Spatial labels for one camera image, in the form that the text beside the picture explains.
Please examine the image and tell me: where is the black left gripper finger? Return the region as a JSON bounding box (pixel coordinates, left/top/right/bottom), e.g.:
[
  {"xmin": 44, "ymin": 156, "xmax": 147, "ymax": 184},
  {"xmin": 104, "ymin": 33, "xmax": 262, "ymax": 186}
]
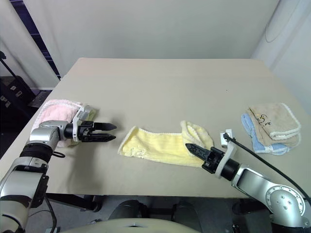
[
  {"xmin": 93, "ymin": 122, "xmax": 118, "ymax": 132},
  {"xmin": 86, "ymin": 133, "xmax": 117, "ymax": 143}
]

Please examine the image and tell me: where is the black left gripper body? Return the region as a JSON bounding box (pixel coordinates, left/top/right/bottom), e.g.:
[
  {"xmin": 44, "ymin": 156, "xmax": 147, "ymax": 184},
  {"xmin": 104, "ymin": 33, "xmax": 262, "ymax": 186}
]
[{"xmin": 77, "ymin": 120, "xmax": 98, "ymax": 143}]

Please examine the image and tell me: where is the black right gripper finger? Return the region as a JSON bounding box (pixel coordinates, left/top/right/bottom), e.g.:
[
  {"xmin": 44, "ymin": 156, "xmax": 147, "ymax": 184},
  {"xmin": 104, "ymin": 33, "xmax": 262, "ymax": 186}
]
[
  {"xmin": 185, "ymin": 143, "xmax": 212, "ymax": 156},
  {"xmin": 186, "ymin": 146, "xmax": 209, "ymax": 162}
]

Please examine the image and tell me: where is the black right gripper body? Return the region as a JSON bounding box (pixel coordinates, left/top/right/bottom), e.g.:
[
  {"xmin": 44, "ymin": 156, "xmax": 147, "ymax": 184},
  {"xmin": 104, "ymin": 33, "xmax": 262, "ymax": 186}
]
[{"xmin": 201, "ymin": 146, "xmax": 226, "ymax": 175}]

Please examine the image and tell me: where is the pale yellow towel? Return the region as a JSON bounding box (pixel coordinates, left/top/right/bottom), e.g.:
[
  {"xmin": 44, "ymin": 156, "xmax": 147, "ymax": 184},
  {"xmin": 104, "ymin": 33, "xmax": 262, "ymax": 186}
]
[{"xmin": 118, "ymin": 119, "xmax": 215, "ymax": 168}]

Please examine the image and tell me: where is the pink folded towel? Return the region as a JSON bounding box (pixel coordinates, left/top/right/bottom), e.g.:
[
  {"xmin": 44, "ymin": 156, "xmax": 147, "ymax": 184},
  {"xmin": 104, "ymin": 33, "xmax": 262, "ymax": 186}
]
[{"xmin": 32, "ymin": 99, "xmax": 86, "ymax": 148}]

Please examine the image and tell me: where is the light blue folded towel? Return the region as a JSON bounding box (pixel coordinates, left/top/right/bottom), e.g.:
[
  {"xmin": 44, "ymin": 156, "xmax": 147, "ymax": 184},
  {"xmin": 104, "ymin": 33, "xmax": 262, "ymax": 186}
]
[{"xmin": 240, "ymin": 113, "xmax": 302, "ymax": 156}]

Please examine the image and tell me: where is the beige folded towel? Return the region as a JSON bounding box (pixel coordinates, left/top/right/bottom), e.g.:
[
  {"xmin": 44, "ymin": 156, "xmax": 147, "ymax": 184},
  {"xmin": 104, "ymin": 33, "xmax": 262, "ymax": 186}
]
[{"xmin": 247, "ymin": 102, "xmax": 302, "ymax": 149}]

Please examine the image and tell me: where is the dark rounded shape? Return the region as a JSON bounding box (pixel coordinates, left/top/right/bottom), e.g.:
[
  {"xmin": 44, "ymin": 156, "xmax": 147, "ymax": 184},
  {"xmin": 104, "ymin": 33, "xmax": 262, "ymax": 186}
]
[
  {"xmin": 108, "ymin": 199, "xmax": 152, "ymax": 222},
  {"xmin": 172, "ymin": 200, "xmax": 203, "ymax": 233}
]

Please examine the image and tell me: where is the black suitcase with stickers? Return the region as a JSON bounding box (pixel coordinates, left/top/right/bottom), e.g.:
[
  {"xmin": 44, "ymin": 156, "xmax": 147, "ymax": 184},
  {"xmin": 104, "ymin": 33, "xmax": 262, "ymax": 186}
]
[{"xmin": 0, "ymin": 75, "xmax": 37, "ymax": 123}]

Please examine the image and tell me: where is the beige rounded shell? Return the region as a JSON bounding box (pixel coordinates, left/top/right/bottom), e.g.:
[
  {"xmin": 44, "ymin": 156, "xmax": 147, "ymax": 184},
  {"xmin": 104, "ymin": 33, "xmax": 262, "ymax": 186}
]
[{"xmin": 57, "ymin": 216, "xmax": 203, "ymax": 233}]

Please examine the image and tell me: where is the black pole with knob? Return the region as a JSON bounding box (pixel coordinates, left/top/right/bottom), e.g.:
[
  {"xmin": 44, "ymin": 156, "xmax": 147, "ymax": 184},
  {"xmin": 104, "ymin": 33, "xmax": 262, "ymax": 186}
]
[{"xmin": 0, "ymin": 50, "xmax": 16, "ymax": 79}]

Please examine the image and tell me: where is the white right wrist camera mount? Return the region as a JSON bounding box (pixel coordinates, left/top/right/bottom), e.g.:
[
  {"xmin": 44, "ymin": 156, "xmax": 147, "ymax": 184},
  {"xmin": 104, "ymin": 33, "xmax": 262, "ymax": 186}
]
[{"xmin": 214, "ymin": 129, "xmax": 238, "ymax": 180}]

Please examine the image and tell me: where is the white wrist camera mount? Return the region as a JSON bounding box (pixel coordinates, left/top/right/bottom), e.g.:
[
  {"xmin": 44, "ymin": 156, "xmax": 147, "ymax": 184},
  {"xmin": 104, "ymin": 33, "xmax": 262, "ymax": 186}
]
[
  {"xmin": 71, "ymin": 104, "xmax": 91, "ymax": 143},
  {"xmin": 214, "ymin": 129, "xmax": 238, "ymax": 180}
]

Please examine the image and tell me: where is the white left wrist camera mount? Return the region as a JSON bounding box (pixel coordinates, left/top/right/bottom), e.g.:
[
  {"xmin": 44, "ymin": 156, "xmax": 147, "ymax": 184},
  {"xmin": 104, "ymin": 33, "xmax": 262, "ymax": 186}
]
[{"xmin": 71, "ymin": 104, "xmax": 91, "ymax": 143}]

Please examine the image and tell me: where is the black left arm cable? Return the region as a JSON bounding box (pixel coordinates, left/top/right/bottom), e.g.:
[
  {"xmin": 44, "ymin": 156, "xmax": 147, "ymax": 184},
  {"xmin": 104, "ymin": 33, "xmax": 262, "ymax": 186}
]
[{"xmin": 43, "ymin": 150, "xmax": 66, "ymax": 233}]

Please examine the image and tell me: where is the black table frame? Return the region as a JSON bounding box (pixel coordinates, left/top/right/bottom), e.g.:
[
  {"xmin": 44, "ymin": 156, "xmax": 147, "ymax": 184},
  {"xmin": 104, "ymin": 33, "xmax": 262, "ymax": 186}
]
[{"xmin": 45, "ymin": 193, "xmax": 104, "ymax": 212}]

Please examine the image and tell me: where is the thin white wall cable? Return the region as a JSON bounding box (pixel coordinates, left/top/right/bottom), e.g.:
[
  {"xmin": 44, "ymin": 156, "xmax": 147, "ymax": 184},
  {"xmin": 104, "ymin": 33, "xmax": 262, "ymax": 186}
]
[{"xmin": 264, "ymin": 0, "xmax": 280, "ymax": 44}]

